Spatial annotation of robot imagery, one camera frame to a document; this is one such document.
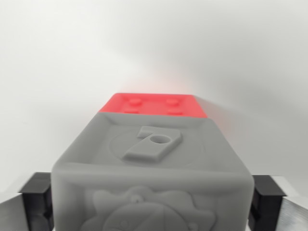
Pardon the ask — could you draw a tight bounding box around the grey embossed toy cube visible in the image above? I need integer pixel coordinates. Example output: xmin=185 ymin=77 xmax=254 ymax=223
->
xmin=51 ymin=113 xmax=256 ymax=231

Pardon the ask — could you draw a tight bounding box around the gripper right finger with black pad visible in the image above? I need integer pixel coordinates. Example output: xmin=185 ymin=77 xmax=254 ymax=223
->
xmin=247 ymin=175 xmax=308 ymax=231

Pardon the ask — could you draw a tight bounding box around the red embossed toy cube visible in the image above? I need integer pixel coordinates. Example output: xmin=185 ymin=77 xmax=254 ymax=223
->
xmin=99 ymin=92 xmax=208 ymax=119

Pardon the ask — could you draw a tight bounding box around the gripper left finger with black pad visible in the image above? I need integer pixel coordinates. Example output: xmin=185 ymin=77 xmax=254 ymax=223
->
xmin=0 ymin=172 xmax=56 ymax=231

